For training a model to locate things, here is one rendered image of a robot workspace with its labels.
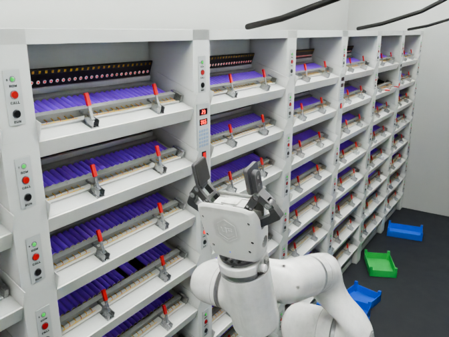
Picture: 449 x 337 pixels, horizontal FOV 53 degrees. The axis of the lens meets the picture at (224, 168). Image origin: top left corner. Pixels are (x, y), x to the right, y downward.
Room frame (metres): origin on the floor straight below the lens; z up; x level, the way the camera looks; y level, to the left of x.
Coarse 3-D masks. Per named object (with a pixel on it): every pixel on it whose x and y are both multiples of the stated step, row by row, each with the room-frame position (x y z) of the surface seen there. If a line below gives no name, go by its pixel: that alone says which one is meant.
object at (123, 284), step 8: (176, 248) 1.58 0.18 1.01; (168, 256) 1.52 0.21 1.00; (176, 256) 1.55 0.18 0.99; (152, 264) 1.46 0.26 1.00; (160, 264) 1.49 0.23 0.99; (136, 272) 1.40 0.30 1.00; (144, 272) 1.41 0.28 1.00; (128, 280) 1.35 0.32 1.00; (136, 280) 1.39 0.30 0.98; (112, 288) 1.30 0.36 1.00; (120, 288) 1.32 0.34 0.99; (96, 296) 1.25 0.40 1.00; (88, 304) 1.21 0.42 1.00; (96, 304) 1.24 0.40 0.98; (72, 312) 1.17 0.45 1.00; (80, 312) 1.18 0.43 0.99; (64, 320) 1.13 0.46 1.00; (64, 328) 1.12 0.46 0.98
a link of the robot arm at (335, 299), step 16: (320, 256) 0.93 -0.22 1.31; (336, 272) 0.93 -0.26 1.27; (336, 288) 0.94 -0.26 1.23; (320, 304) 0.94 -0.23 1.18; (336, 304) 0.92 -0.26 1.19; (352, 304) 0.95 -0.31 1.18; (336, 320) 0.91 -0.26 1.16; (352, 320) 0.91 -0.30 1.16; (368, 320) 0.94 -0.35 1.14; (336, 336) 0.91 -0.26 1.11; (352, 336) 0.89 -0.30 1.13; (368, 336) 0.90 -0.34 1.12
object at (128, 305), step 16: (176, 240) 1.61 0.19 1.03; (192, 256) 1.56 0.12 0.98; (176, 272) 1.48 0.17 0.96; (192, 272) 1.55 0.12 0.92; (128, 288) 1.35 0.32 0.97; (144, 288) 1.37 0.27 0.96; (160, 288) 1.39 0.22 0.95; (112, 304) 1.26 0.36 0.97; (128, 304) 1.28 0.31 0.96; (144, 304) 1.33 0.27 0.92; (80, 320) 1.17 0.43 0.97; (96, 320) 1.19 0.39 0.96; (112, 320) 1.20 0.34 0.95; (64, 336) 1.11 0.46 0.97; (80, 336) 1.12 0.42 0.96; (96, 336) 1.16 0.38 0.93
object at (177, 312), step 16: (176, 288) 1.61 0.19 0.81; (160, 304) 1.51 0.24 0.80; (176, 304) 1.55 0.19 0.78; (192, 304) 1.57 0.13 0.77; (128, 320) 1.40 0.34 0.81; (144, 320) 1.41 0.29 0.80; (160, 320) 1.45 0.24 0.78; (176, 320) 1.48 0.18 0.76; (112, 336) 1.32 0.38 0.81; (128, 336) 1.34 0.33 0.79; (144, 336) 1.37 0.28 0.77; (160, 336) 1.39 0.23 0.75
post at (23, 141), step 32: (0, 64) 1.00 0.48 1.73; (0, 96) 0.99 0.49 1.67; (32, 96) 1.05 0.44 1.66; (0, 128) 0.98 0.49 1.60; (32, 128) 1.04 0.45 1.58; (0, 160) 0.98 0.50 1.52; (32, 160) 1.04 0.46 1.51; (0, 192) 0.99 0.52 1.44; (32, 224) 1.02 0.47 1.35; (0, 256) 1.02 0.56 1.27; (32, 288) 1.00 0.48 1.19; (32, 320) 0.99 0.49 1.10
